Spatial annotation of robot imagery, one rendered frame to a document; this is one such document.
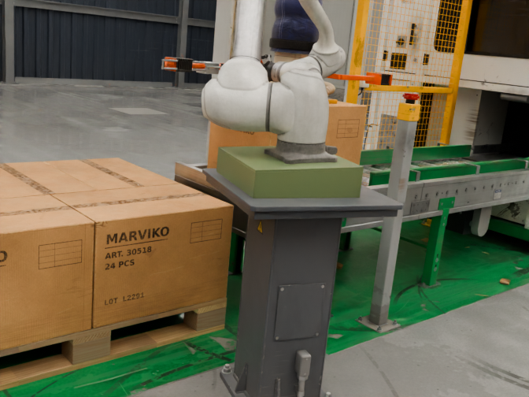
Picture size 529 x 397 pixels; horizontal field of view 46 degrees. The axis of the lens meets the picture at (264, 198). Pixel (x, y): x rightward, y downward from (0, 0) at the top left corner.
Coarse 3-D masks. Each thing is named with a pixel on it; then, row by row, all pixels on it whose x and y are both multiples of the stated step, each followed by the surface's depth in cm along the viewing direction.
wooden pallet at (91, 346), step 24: (168, 312) 241; (192, 312) 254; (216, 312) 258; (72, 336) 216; (96, 336) 223; (144, 336) 245; (168, 336) 247; (192, 336) 252; (48, 360) 221; (72, 360) 219; (96, 360) 225; (0, 384) 203
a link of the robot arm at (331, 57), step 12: (300, 0) 219; (312, 0) 219; (312, 12) 223; (324, 12) 229; (324, 24) 231; (324, 36) 236; (312, 48) 244; (324, 48) 239; (336, 48) 241; (324, 60) 240; (336, 60) 243; (324, 72) 242
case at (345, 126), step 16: (336, 112) 274; (352, 112) 281; (224, 128) 271; (336, 128) 276; (352, 128) 284; (224, 144) 272; (240, 144) 264; (256, 144) 257; (272, 144) 252; (336, 144) 279; (352, 144) 286; (208, 160) 282; (352, 160) 289
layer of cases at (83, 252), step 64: (0, 192) 236; (64, 192) 245; (128, 192) 254; (192, 192) 264; (0, 256) 193; (64, 256) 207; (128, 256) 223; (192, 256) 242; (0, 320) 198; (64, 320) 213
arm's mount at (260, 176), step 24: (216, 168) 209; (240, 168) 188; (264, 168) 180; (288, 168) 182; (312, 168) 183; (336, 168) 186; (360, 168) 189; (264, 192) 179; (288, 192) 182; (312, 192) 185; (336, 192) 188; (360, 192) 191
